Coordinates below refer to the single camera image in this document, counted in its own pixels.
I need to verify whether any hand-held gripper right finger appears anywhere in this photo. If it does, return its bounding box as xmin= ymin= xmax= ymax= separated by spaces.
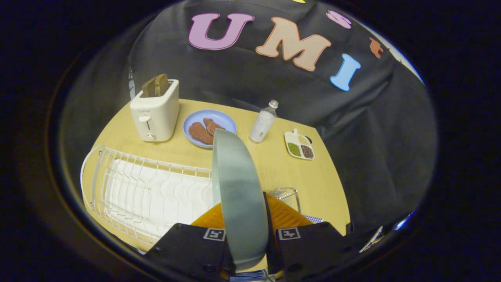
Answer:
xmin=263 ymin=192 xmax=360 ymax=279

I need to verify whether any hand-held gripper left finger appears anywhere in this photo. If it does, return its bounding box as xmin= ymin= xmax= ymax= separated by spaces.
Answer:
xmin=146 ymin=202 xmax=236 ymax=281

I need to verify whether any metal wire basket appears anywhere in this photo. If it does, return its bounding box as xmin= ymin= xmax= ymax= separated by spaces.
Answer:
xmin=269 ymin=187 xmax=302 ymax=214

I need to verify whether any white wire dish rack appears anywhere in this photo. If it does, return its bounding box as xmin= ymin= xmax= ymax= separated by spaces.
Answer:
xmin=80 ymin=145 xmax=215 ymax=246

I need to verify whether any grey-green plate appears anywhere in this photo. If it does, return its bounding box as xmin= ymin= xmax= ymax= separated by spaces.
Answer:
xmin=212 ymin=129 xmax=270 ymax=271

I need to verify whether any white divided seasoning dish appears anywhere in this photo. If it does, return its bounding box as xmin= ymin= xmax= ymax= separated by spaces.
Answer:
xmin=284 ymin=128 xmax=315 ymax=160

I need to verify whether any blue plate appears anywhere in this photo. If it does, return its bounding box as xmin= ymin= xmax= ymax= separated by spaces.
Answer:
xmin=183 ymin=109 xmax=238 ymax=149

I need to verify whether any brown meat patty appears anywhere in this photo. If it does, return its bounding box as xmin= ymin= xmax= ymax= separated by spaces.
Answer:
xmin=188 ymin=122 xmax=214 ymax=145
xmin=203 ymin=118 xmax=226 ymax=137

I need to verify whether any clear plastic bottle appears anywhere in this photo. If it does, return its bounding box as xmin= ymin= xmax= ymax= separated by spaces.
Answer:
xmin=249 ymin=99 xmax=279 ymax=143

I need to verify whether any white toaster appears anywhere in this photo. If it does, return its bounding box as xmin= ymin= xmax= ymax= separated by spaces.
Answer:
xmin=130 ymin=79 xmax=180 ymax=142

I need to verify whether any brown toast slice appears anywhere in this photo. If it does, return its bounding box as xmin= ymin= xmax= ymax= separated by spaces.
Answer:
xmin=141 ymin=76 xmax=159 ymax=98
xmin=154 ymin=73 xmax=170 ymax=96

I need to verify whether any black backdrop cloth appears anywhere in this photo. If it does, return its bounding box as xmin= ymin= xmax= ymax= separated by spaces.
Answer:
xmin=59 ymin=0 xmax=438 ymax=235

